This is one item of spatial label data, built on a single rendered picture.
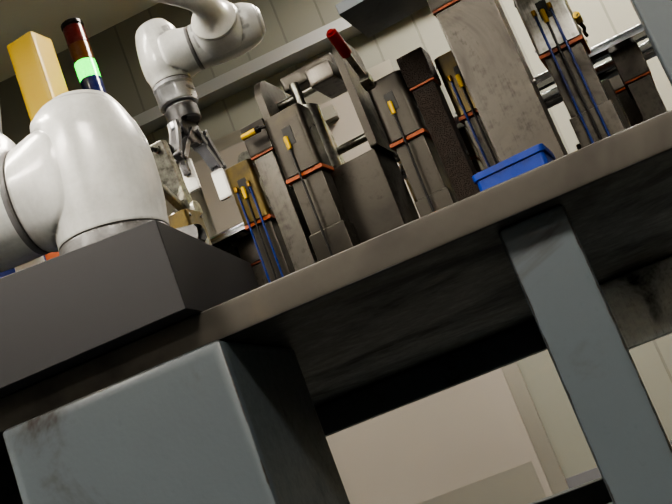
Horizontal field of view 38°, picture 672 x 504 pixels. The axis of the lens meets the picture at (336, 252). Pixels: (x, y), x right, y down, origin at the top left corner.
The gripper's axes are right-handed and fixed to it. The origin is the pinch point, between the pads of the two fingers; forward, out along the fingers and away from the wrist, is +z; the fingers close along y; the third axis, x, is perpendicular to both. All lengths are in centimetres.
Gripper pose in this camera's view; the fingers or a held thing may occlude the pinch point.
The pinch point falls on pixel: (209, 190)
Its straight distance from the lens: 211.8
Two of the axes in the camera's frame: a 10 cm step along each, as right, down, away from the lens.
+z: 3.5, 9.1, -2.1
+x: -8.6, 4.0, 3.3
